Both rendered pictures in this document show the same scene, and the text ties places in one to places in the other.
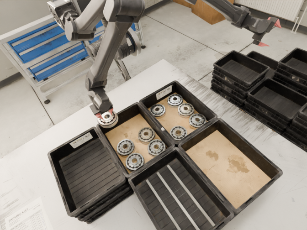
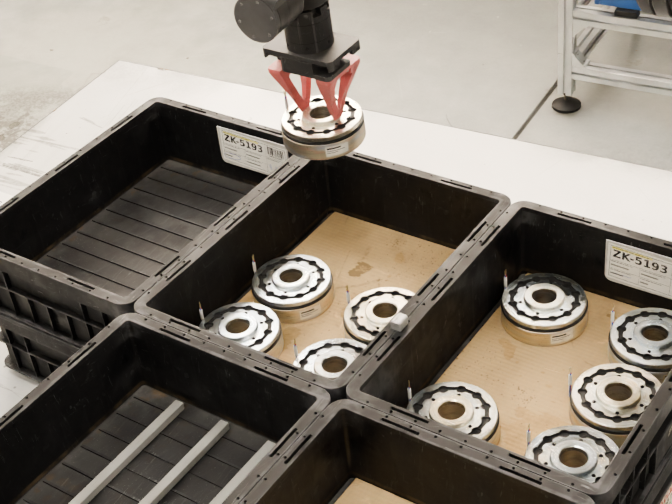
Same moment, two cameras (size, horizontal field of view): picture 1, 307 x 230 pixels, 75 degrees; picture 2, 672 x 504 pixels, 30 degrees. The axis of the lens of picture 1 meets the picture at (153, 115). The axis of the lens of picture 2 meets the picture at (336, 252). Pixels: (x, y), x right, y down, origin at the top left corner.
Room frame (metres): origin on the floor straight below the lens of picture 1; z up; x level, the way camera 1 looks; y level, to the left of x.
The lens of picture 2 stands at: (0.07, -0.94, 1.84)
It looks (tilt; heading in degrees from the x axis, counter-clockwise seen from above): 37 degrees down; 63
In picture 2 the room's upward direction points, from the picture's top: 7 degrees counter-clockwise
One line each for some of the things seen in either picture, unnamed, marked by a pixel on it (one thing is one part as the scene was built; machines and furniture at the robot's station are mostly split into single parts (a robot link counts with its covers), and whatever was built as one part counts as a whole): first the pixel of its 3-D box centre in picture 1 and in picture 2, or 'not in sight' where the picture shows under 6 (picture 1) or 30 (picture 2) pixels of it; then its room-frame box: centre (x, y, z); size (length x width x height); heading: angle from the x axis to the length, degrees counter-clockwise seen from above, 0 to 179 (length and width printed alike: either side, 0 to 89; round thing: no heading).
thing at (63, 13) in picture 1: (71, 19); not in sight; (0.96, 0.28, 1.45); 0.09 x 0.08 x 0.12; 119
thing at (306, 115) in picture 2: (107, 116); (321, 114); (0.69, 0.24, 1.04); 0.05 x 0.05 x 0.01
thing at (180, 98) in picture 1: (175, 99); (654, 337); (0.87, -0.16, 0.86); 0.10 x 0.10 x 0.01
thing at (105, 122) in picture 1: (107, 117); (321, 117); (0.69, 0.24, 1.04); 0.10 x 0.10 x 0.01
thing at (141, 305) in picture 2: (133, 135); (329, 258); (0.62, 0.13, 0.92); 0.40 x 0.30 x 0.02; 24
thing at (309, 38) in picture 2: (99, 102); (308, 28); (0.69, 0.25, 1.16); 0.10 x 0.07 x 0.07; 114
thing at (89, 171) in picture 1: (88, 169); (151, 226); (0.50, 0.41, 0.87); 0.40 x 0.30 x 0.11; 24
